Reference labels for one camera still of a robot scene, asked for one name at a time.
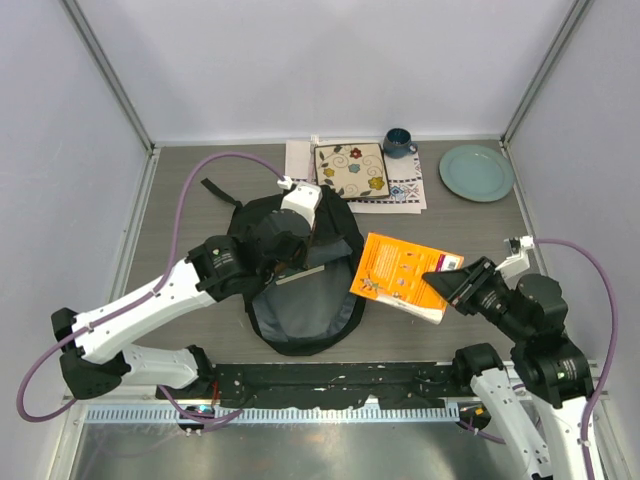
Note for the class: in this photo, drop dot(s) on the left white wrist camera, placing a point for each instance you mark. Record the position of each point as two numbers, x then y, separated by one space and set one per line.
303 199

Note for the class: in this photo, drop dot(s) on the black student backpack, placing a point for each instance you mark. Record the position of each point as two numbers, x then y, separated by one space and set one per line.
309 315

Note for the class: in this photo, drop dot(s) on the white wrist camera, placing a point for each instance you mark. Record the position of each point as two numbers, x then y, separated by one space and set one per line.
303 199
518 260

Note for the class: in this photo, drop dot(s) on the orange paperback book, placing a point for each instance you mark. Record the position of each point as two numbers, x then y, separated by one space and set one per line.
391 272

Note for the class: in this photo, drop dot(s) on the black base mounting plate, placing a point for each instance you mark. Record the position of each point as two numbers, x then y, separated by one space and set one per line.
336 386

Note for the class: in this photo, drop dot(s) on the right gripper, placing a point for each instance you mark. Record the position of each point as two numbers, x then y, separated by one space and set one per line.
457 283

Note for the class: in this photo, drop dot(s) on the square floral ceramic plate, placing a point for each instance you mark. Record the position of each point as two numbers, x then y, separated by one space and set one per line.
354 171

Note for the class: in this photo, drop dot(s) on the colourful treehouse storey book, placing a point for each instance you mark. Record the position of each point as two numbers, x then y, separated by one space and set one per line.
290 275

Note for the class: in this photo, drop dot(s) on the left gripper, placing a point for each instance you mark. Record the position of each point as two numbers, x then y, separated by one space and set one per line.
300 258

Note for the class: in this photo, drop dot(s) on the round teal plate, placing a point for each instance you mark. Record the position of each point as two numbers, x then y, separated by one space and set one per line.
476 173

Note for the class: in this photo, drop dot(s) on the slotted cable duct rail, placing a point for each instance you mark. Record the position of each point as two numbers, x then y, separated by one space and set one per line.
369 413

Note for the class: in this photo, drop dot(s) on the patterned white placemat cloth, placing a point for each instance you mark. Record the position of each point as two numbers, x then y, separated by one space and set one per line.
404 175

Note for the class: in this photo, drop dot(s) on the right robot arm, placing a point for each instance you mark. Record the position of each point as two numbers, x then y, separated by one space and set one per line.
553 370

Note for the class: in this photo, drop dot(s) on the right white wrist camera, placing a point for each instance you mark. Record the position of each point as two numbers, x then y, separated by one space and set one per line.
518 260

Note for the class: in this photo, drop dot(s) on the dark blue ceramic mug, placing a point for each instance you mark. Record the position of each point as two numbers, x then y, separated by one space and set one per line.
398 143

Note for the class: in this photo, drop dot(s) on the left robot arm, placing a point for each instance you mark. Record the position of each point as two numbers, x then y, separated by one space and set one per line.
99 349

